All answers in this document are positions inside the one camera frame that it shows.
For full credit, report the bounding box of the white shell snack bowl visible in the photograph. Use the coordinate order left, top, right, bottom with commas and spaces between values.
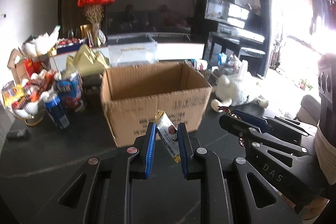
1, 69, 56, 127

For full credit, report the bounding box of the open cardboard box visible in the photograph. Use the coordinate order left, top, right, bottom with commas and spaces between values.
100, 62, 212, 147

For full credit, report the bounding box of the clear plastic storage box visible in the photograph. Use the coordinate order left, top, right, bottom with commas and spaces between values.
108, 34, 158, 67

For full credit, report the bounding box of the dark red candy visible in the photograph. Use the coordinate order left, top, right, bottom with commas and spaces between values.
217, 106, 245, 147

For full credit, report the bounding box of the white tv cabinet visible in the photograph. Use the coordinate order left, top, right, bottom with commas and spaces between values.
51, 43, 205, 69

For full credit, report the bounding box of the black upright piano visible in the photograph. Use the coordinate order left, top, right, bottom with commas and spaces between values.
203, 0, 267, 75

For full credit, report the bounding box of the blue soda can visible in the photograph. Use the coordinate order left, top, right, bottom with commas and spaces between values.
45, 93, 70, 129

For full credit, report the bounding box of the black television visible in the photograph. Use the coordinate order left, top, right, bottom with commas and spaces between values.
102, 0, 196, 36

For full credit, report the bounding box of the small cardboard box red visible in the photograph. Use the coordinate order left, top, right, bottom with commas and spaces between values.
7, 49, 51, 84

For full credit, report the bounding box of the piano bench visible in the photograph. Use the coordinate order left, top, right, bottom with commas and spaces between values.
238, 47, 265, 71

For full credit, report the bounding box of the black remote control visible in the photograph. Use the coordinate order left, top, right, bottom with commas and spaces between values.
6, 128, 29, 140

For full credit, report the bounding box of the blue chocolate candy box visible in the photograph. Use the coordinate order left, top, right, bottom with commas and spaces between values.
55, 68, 84, 111

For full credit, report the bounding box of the blue snack bag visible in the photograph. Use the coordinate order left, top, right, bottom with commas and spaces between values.
217, 53, 230, 66

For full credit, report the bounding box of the white plush sheep toy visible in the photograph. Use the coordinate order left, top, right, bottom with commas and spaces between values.
211, 72, 269, 113

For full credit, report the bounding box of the dried flower vase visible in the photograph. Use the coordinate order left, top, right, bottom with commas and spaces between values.
84, 5, 105, 47

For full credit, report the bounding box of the yellow mountain ornament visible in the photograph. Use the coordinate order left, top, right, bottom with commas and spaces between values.
64, 44, 109, 77

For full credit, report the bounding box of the upper white shell bowl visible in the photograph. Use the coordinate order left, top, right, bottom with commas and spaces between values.
19, 25, 61, 59

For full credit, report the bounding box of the white gold snack bar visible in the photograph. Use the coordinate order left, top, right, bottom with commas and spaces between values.
154, 110, 181, 163

